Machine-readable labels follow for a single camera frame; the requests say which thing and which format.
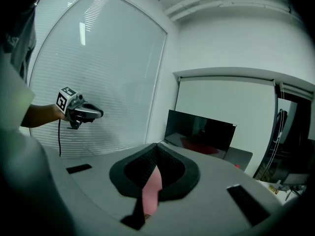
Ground white roller blind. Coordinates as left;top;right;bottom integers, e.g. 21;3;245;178
175;75;276;162

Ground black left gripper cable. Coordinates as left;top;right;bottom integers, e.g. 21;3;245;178
58;118;63;157

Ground white ceiling ducts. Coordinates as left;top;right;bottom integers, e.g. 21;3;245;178
163;0;293;22

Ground small black monitor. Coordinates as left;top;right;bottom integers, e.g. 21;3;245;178
279;172;312;201

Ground wide black monitor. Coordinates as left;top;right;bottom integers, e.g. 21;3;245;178
164;109;237;160

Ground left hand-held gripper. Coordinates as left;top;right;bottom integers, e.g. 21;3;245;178
55;86;104;130

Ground grey laptop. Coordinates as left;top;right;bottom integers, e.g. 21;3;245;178
222;146;253;172

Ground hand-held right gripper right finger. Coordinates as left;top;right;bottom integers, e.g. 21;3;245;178
157;143;200;202

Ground person's left forearm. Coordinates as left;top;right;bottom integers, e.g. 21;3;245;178
21;103;67;129

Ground person's grey shirt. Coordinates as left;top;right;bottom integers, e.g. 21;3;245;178
0;0;37;130

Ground black door frame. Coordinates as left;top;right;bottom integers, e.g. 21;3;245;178
253;81;284;179

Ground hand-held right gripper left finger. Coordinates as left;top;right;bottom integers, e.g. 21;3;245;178
109;143;158;199

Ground glass partition with blinds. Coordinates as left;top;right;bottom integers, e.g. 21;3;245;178
27;0;168;157

